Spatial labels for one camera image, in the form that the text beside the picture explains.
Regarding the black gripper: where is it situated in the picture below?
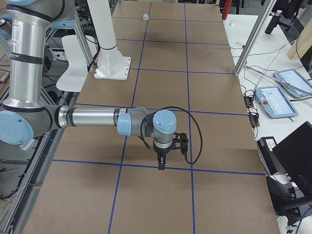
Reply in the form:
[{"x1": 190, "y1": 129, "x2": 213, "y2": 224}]
[{"x1": 153, "y1": 145, "x2": 171, "y2": 170}]

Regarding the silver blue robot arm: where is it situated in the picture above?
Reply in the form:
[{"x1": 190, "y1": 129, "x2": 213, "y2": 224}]
[{"x1": 0, "y1": 0, "x2": 176, "y2": 170}]

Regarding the brown paper table mat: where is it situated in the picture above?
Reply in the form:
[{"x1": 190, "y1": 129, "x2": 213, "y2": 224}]
[{"x1": 24, "y1": 1, "x2": 279, "y2": 234}]

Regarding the white plastic chair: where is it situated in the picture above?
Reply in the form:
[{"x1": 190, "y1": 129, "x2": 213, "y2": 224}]
[{"x1": 57, "y1": 35, "x2": 88, "y2": 93}]

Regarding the pink green stick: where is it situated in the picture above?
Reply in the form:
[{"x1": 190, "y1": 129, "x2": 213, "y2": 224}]
[{"x1": 246, "y1": 65, "x2": 312, "y2": 94}]

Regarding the near blue teach pendant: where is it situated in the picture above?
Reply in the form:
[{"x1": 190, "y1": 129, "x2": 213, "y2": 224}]
[{"x1": 254, "y1": 86, "x2": 298, "y2": 119}]

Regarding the blue teach pendant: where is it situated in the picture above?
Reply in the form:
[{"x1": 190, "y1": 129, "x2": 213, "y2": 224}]
[
  {"x1": 273, "y1": 69, "x2": 312, "y2": 98},
  {"x1": 254, "y1": 86, "x2": 298, "y2": 119}
]

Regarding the black laptop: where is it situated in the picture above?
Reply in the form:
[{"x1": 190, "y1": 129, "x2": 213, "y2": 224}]
[{"x1": 273, "y1": 121, "x2": 312, "y2": 195}]

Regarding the far blue teach pendant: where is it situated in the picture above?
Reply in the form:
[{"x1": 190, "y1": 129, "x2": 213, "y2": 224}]
[{"x1": 273, "y1": 69, "x2": 312, "y2": 98}]

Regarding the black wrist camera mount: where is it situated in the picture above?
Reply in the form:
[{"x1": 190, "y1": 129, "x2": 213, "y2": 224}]
[{"x1": 171, "y1": 133, "x2": 189, "y2": 156}]

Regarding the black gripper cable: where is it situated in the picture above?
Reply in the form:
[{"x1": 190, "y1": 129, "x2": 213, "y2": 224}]
[{"x1": 156, "y1": 106, "x2": 203, "y2": 165}]

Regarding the white camera column pedestal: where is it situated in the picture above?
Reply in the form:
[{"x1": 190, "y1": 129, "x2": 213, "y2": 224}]
[{"x1": 87, "y1": 0, "x2": 131, "y2": 80}]

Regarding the aluminium frame post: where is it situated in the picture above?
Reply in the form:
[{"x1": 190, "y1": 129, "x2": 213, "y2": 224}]
[{"x1": 233, "y1": 0, "x2": 276, "y2": 77}]

